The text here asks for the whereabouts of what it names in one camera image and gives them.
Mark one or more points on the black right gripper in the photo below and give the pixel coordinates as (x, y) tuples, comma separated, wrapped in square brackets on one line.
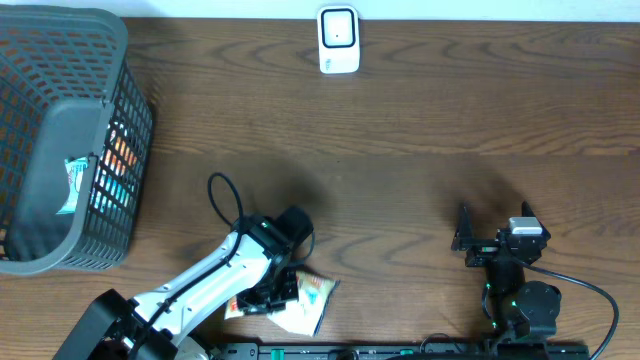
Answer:
[(464, 234)]

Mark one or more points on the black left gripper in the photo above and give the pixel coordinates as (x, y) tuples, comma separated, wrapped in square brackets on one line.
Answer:
[(273, 298)]

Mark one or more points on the yellow snack bag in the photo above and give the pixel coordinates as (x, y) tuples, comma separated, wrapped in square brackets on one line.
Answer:
[(303, 317)]

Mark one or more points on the orange snack packet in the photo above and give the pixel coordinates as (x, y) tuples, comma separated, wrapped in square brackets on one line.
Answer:
[(118, 158)]

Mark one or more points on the teal wet wipes pack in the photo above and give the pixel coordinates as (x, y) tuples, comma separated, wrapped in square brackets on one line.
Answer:
[(74, 169)]

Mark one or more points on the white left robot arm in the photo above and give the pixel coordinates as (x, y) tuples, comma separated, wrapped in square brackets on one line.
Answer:
[(252, 269)]

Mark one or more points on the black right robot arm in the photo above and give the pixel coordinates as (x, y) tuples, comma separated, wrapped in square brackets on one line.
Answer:
[(520, 310)]

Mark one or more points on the white barcode scanner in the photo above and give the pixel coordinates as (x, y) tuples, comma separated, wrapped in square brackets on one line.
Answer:
[(338, 39)]

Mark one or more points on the grey plastic mesh basket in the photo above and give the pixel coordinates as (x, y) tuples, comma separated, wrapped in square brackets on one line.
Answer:
[(65, 82)]

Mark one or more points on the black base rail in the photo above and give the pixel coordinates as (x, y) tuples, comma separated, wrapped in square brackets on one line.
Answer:
[(430, 350)]

